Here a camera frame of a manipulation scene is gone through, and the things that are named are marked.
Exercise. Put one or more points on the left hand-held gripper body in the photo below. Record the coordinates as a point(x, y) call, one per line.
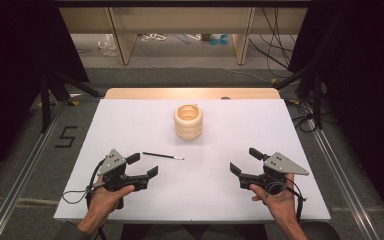
point(111, 163)

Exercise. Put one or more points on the aluminium floor rail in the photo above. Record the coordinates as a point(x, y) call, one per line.
point(341, 180)
point(16, 186)

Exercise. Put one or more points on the beige ribbed cup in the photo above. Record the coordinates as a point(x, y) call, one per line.
point(188, 123)

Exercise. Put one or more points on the blue plastic object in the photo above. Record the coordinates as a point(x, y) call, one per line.
point(218, 39)

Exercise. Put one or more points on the black metal stand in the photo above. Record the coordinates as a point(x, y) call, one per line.
point(48, 96)
point(313, 90)

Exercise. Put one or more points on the black curtain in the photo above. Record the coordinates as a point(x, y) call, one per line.
point(20, 83)
point(363, 100)

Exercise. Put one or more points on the thin black pen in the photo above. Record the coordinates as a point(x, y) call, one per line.
point(161, 155)

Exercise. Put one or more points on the person's right hand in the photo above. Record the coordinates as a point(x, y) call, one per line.
point(280, 203)

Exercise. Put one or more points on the person's left hand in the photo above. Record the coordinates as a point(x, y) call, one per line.
point(103, 201)

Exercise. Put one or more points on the clear plastic bag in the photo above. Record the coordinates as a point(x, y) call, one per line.
point(107, 45)

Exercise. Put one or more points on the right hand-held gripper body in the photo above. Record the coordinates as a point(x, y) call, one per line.
point(281, 164)

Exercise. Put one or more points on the white board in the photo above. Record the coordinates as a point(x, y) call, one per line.
point(193, 193)

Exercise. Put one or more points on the person's lap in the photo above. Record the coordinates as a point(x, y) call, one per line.
point(193, 232)

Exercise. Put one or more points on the wooden bench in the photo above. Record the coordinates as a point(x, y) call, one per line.
point(183, 20)

